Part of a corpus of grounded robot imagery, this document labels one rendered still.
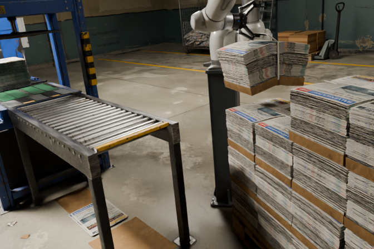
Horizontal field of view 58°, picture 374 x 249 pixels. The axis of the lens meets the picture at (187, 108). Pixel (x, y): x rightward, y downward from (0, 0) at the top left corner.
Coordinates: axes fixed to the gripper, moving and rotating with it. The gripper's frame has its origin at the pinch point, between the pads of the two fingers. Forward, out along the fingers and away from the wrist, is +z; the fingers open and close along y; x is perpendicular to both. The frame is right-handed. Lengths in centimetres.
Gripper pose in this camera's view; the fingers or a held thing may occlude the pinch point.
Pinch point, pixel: (264, 20)
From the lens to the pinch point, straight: 188.5
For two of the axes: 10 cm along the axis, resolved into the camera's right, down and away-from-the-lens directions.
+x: 3.7, 2.6, -8.9
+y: 0.1, 9.6, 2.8
